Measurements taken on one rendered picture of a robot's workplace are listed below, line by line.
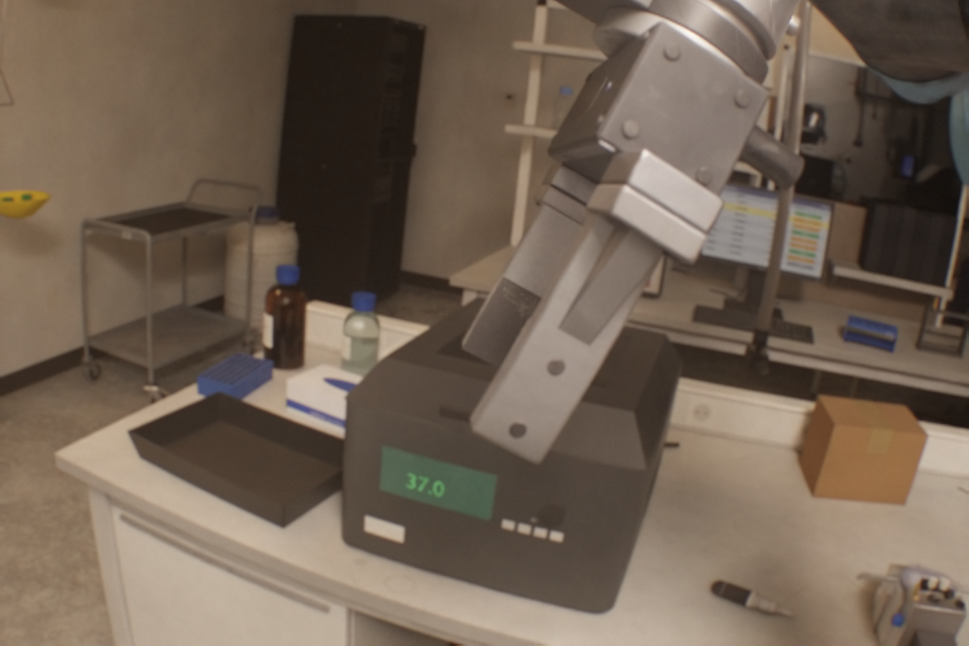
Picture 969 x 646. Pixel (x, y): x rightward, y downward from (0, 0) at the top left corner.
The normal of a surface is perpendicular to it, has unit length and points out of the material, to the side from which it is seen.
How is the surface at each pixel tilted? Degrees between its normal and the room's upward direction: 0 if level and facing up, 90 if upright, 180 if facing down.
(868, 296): 90
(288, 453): 0
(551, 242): 83
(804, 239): 86
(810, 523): 0
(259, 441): 0
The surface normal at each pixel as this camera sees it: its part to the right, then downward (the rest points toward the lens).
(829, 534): 0.11, -0.97
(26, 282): 0.93, 0.18
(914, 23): -0.83, 0.54
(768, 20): 0.47, 0.35
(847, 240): -0.34, 0.19
